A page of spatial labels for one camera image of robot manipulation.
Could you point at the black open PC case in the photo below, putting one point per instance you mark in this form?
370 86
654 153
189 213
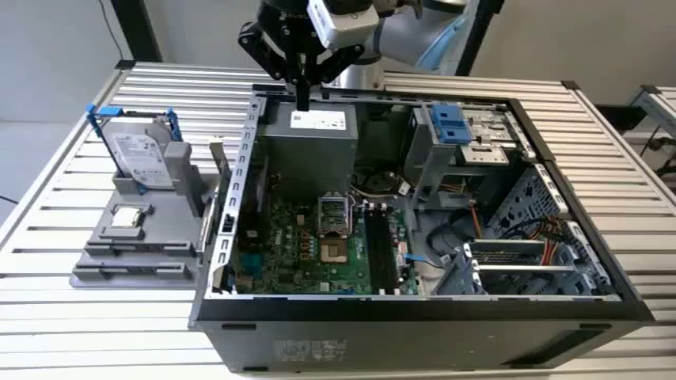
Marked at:
370 344

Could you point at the green motherboard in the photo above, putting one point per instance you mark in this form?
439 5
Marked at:
286 277

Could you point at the grey power supply unit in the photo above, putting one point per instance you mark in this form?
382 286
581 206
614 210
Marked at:
306 158

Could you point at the black table corner cap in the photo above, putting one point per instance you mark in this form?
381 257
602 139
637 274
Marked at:
126 64
570 84

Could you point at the black RAM slot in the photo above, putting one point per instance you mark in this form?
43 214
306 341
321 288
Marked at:
381 249
393 249
374 249
387 249

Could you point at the grey parts rack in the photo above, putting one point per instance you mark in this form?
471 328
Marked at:
159 221

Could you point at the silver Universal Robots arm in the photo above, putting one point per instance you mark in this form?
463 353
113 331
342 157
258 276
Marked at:
402 35

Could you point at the metal disk bay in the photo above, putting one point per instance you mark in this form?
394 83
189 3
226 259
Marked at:
507 253

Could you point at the dark CPU cooler fan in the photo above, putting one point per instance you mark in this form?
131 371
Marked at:
378 182

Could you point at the blue drive bay latch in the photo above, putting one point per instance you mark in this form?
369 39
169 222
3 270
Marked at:
449 122

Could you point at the silver CPU chip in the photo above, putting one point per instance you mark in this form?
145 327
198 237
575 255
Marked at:
126 217

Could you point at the black upright post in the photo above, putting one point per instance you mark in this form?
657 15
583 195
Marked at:
141 31
483 35

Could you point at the blue expansion slot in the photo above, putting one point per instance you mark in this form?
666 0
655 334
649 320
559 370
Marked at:
253 266

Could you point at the perforated metal side cage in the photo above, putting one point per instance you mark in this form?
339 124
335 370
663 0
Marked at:
529 198

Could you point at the hard disk in blue carrier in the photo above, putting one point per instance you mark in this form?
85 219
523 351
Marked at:
135 154

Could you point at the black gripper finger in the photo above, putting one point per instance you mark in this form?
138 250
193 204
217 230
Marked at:
333 67
267 59

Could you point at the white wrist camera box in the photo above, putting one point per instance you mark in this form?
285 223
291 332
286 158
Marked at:
343 23

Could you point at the CPU socket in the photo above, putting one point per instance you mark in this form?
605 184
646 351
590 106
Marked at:
335 251

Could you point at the green graphics card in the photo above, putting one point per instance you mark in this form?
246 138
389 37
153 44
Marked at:
222 170

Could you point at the neighbouring metal slat table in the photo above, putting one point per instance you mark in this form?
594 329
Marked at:
658 103

